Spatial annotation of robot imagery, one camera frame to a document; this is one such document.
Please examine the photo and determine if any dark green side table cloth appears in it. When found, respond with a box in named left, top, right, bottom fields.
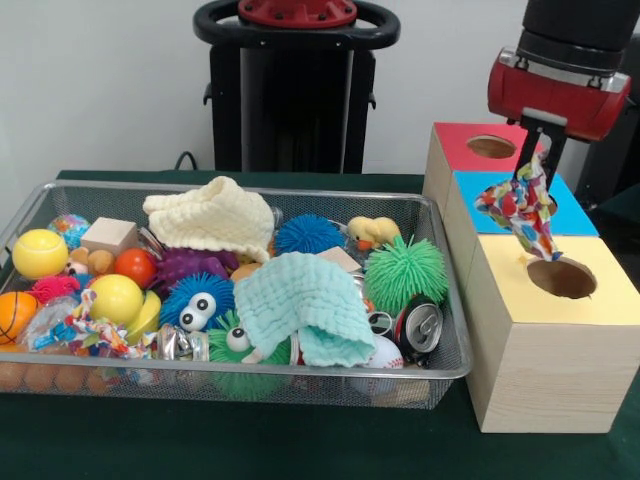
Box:
left=597, top=182, right=640, bottom=241

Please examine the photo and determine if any shallow clear mesh bin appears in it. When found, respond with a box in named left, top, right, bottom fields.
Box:
left=0, top=180, right=475, bottom=411

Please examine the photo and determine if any wooden box with three holes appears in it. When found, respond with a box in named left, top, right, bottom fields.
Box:
left=422, top=122, right=640, bottom=434

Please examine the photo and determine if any green spiky rubber ball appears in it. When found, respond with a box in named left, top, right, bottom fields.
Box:
left=363, top=234, right=450, bottom=306

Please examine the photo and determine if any cream waffle cloth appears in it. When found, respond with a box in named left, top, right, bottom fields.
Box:
left=142, top=175, right=276, bottom=264

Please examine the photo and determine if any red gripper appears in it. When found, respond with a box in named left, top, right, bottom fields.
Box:
left=487, top=47, right=632, bottom=194

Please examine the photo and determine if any multicoloured patterned cloth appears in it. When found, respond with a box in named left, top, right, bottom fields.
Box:
left=474, top=152, right=564, bottom=262
left=64, top=289, right=159, bottom=361

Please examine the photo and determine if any orange toy basketball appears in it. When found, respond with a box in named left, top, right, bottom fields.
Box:
left=0, top=291, right=40, bottom=346

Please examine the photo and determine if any green spiky ball with eyes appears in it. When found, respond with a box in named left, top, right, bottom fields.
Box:
left=207, top=309, right=296, bottom=401

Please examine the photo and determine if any yellow duck plush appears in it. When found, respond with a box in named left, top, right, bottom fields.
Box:
left=347, top=215, right=403, bottom=251

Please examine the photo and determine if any blue spiky ball with eyes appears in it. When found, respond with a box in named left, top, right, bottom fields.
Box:
left=158, top=272, right=236, bottom=332

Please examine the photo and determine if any black looped cable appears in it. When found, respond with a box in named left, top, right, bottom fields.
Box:
left=173, top=150, right=200, bottom=174

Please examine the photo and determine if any yellow tennis ball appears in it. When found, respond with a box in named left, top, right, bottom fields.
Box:
left=12, top=228, right=70, bottom=280

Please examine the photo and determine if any silver drinks can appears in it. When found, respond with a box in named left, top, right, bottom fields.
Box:
left=394, top=294, right=445, bottom=362

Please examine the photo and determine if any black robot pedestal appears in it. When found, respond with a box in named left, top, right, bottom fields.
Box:
left=193, top=0, right=400, bottom=175

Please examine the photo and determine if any white toy baseball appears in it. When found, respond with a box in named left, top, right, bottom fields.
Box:
left=367, top=333, right=405, bottom=370

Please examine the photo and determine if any light blue waffle cloth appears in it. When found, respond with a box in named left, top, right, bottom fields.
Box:
left=233, top=251, right=376, bottom=369

